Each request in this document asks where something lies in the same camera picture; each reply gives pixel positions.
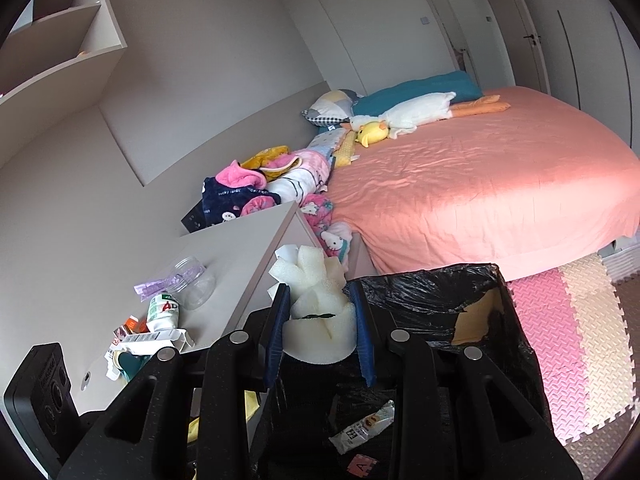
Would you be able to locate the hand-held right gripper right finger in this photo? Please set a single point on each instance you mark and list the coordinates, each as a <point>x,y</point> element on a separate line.
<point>362,335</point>

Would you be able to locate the black electronic device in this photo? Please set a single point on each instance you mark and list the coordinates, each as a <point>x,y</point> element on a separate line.
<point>192,220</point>

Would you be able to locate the white bottle green label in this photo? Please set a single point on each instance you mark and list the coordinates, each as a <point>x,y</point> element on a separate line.
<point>162,312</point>

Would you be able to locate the yellow plastic bag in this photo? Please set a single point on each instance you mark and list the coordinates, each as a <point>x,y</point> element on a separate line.
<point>250,405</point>

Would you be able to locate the black bag lined trash bin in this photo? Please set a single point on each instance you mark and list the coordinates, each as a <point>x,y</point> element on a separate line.
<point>425,295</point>

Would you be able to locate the white torn carton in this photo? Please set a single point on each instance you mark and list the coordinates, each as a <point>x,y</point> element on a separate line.
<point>155,340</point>

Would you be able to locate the foam puzzle floor mat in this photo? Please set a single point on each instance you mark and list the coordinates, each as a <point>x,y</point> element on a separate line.
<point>550,335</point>

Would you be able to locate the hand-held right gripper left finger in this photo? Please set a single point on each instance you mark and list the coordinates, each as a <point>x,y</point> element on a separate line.
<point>277,332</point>

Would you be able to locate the navy fleece garment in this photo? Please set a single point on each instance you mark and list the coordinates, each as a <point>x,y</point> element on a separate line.
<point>220,207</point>

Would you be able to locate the teal packet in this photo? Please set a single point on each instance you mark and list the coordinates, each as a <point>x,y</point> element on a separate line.
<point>132,364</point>

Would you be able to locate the bed with pink sheet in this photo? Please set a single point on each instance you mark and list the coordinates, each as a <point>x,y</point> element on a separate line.
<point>475,185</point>

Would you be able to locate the white printed snack wrapper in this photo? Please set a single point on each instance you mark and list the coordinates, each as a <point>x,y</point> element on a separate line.
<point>360,430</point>

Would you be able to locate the beige wall shelf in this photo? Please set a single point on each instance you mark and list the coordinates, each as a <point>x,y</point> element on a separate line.
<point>75,30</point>

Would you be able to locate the yellow duck plush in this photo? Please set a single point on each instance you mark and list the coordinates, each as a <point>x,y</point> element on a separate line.
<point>372,134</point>

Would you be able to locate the pink puzzle piece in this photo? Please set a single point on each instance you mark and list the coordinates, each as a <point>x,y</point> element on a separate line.
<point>360,466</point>

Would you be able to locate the white paper wrapper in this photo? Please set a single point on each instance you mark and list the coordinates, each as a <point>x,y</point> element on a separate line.
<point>111,362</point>

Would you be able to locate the teal pillow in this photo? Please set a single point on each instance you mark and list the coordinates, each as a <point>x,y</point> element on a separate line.
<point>410,92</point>

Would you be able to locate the patchwork pillow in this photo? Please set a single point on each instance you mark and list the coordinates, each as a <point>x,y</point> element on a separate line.
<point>330,106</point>

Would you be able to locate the pink fleece garment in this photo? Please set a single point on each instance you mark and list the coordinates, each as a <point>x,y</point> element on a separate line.
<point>237,175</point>

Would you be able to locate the light grey nightstand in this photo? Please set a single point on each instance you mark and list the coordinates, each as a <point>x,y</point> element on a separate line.
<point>235,260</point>

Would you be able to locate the yellow dotted pillow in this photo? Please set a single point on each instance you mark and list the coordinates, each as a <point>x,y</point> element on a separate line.
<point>346,150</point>

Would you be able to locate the yellow garment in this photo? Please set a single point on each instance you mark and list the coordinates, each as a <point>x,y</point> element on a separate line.
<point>262,157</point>

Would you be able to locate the white foam piece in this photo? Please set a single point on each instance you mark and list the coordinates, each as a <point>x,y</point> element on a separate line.
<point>315,340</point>

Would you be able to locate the light patchwork blanket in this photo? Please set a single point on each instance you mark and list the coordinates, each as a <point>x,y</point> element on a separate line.
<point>325,145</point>

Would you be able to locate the white door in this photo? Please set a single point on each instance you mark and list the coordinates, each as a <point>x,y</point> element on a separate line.
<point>500,20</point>

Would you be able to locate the purple plastic bag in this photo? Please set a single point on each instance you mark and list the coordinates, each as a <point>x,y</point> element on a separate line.
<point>150,288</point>

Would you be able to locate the pink cat print blanket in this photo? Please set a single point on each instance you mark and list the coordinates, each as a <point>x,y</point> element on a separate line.
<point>330,235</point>

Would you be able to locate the white goose plush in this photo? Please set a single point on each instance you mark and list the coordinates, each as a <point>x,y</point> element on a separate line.
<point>415,112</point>

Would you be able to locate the clear plastic jar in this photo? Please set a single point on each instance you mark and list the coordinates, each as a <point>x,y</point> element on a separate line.
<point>195,290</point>

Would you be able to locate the white cartoon blanket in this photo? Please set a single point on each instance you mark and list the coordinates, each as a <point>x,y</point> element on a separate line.
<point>297,180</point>

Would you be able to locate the white wardrobe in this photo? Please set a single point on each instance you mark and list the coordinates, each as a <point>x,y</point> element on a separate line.
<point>585,50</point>

